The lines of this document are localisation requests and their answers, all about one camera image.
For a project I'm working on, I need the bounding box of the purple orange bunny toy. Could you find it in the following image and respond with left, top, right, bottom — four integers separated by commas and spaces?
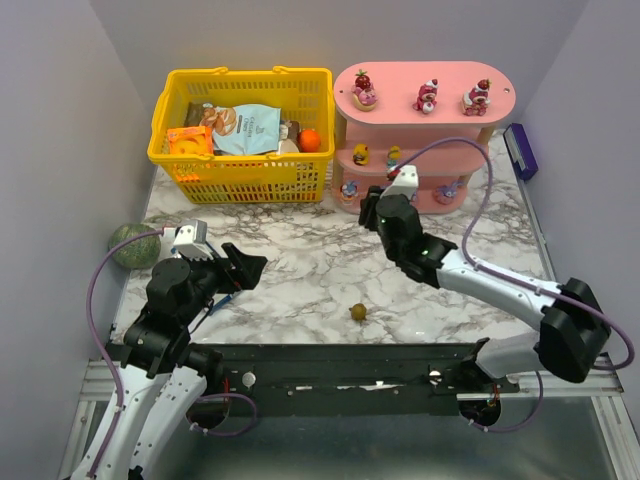
340, 180, 358, 205

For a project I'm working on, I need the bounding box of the yellow duck toy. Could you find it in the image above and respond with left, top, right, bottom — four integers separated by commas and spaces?
352, 143, 370, 166

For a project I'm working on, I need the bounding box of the small yellow blue toy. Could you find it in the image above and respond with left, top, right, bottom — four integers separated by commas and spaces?
386, 145, 402, 169

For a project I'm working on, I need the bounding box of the olive brown round toy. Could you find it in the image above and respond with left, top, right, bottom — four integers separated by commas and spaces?
349, 303, 367, 322

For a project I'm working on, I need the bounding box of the strawberry pink bear donut toy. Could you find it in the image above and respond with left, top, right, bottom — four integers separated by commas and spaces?
351, 69, 378, 112

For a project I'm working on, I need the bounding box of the pink bear figure toy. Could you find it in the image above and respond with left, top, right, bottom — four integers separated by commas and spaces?
412, 79, 439, 114

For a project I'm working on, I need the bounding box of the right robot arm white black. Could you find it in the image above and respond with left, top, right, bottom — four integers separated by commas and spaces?
359, 186, 611, 383

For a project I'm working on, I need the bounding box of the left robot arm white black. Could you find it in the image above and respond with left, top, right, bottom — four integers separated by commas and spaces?
71, 241, 267, 479

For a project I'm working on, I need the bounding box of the purple bunny toy on shelf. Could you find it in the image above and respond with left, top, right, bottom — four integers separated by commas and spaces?
433, 181, 464, 205

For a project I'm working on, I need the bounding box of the pink three-tier shelf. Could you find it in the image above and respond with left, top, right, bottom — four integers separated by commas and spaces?
332, 61, 516, 214

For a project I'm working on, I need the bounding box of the blue white box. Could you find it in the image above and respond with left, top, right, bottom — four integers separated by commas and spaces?
206, 294, 234, 316

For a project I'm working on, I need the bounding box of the green textured melon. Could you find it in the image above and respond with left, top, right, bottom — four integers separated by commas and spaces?
108, 223, 161, 270

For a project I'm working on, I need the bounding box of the orange fruit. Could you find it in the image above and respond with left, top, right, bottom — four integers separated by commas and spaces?
298, 129, 322, 153

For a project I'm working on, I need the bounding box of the beige round item in basket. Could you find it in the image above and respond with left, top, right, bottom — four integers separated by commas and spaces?
276, 138, 300, 155

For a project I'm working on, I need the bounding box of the yellow plastic shopping basket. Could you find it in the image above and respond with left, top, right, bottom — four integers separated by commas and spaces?
147, 66, 335, 204

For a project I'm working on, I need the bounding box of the orange snack box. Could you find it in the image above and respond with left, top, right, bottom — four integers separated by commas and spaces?
167, 126, 215, 161

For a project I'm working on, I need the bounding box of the light blue chips bag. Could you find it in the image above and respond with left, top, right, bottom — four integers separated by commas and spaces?
200, 103, 281, 156

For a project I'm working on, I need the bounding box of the brown snack packet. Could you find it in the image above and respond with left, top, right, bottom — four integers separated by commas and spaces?
183, 102, 207, 127

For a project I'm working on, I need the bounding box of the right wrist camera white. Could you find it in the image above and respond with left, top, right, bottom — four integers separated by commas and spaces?
382, 164, 419, 202

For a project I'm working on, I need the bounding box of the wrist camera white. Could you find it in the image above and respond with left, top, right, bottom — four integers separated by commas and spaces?
382, 164, 419, 202
163, 219, 214, 261

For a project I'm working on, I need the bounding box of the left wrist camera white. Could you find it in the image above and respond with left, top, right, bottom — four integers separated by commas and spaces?
163, 219, 214, 261

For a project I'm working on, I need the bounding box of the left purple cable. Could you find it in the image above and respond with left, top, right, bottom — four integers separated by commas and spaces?
84, 227, 166, 479

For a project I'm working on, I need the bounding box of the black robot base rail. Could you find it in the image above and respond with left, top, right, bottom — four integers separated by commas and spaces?
186, 343, 519, 418

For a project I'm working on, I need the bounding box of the purple box at wall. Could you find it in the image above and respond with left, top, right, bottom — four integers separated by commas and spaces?
503, 123, 539, 182

